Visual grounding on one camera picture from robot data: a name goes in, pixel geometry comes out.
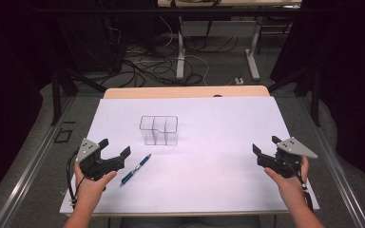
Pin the white table mat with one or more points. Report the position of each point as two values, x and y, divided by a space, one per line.
209 164

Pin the white-legged desk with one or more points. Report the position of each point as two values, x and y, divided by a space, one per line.
180 57

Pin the black curtain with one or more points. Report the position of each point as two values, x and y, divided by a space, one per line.
9 95
351 79

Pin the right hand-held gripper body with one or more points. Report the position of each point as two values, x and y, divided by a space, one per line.
285 163

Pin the aluminium rail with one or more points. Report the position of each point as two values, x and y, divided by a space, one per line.
28 171
339 177

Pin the wooden table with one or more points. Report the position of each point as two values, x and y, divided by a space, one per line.
183 92

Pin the black metal stand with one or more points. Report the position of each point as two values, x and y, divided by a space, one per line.
315 98
56 95

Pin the person's right hand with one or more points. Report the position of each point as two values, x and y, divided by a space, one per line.
291 186

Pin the blue pen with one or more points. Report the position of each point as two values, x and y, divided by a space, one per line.
135 170

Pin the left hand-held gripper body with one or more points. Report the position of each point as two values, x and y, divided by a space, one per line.
92 164

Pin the clear plastic pen holder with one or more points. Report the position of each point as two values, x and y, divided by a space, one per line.
160 131

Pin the white power plug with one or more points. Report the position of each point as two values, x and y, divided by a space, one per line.
239 80

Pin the person's left hand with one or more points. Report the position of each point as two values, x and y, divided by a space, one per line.
88 190

